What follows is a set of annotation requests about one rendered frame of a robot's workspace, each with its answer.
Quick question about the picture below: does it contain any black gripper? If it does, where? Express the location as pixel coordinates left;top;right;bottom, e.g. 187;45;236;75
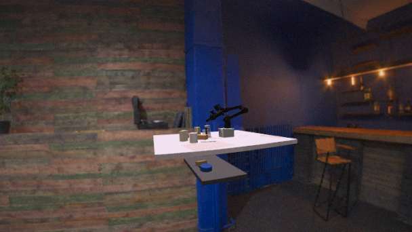
206;112;219;121

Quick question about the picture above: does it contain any blue short cylinder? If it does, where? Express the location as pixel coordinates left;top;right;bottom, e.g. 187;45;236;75
200;164;212;172

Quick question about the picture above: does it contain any dark grey flat shelf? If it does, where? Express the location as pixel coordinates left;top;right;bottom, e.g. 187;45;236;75
184;155;247;186

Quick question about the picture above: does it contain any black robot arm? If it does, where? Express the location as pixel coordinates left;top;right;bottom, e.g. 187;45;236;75
210;104;248;128

